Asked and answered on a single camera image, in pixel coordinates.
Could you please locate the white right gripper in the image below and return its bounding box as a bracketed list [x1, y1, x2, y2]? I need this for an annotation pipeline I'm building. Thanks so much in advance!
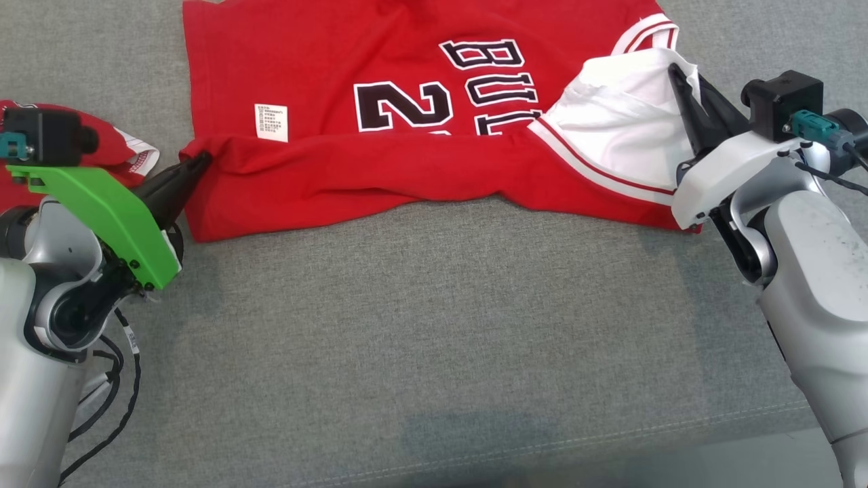
[668, 62, 804, 231]

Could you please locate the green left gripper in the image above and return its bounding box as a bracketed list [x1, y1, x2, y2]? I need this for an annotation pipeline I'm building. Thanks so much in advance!
[7, 152, 213, 299]

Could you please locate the red basketball jersey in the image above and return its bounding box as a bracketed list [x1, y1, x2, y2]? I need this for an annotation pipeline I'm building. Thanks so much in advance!
[182, 0, 703, 243]

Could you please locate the red shorts white trim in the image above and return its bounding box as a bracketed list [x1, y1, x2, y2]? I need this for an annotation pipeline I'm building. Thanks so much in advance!
[0, 100, 161, 211]

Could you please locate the grey fabric sofa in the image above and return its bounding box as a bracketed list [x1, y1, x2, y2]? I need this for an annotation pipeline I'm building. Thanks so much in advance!
[0, 0, 868, 488]

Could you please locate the teal camera cable connector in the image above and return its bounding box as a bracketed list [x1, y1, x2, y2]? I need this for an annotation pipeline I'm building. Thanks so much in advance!
[0, 131, 32, 161]
[787, 110, 856, 158]

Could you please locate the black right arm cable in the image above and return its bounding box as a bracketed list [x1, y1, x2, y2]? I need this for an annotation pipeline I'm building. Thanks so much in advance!
[799, 142, 868, 199]

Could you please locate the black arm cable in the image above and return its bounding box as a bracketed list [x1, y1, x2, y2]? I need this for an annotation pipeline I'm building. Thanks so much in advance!
[58, 308, 143, 486]
[799, 142, 868, 199]

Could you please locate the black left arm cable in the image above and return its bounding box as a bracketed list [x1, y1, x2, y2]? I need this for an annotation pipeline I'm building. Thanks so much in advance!
[58, 308, 143, 486]

